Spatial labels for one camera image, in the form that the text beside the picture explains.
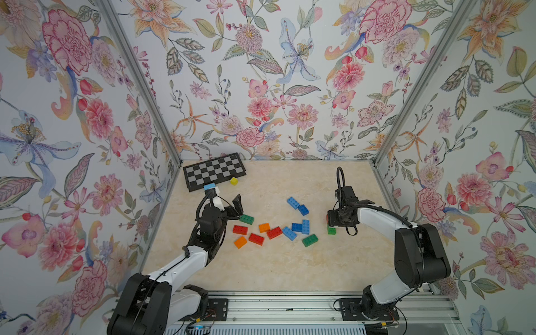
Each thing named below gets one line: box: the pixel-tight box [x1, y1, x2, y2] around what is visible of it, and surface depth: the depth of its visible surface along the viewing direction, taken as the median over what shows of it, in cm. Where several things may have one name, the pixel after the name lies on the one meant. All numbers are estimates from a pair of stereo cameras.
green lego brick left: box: [239, 214, 255, 226], surface depth 98 cm
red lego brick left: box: [232, 224, 249, 236], surface depth 95 cm
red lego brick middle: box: [266, 226, 283, 240], surface depth 94 cm
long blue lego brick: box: [286, 196, 301, 211], surface depth 103 cm
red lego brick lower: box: [248, 233, 265, 246], surface depth 92 cm
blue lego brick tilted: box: [281, 226, 298, 242], surface depth 94 cm
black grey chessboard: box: [182, 152, 247, 193], surface depth 115 cm
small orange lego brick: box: [258, 222, 271, 234], surface depth 95 cm
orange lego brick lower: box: [233, 235, 248, 250], surface depth 92 cm
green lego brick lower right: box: [302, 233, 319, 248], surface depth 92 cm
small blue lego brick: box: [297, 204, 310, 217], surface depth 102 cm
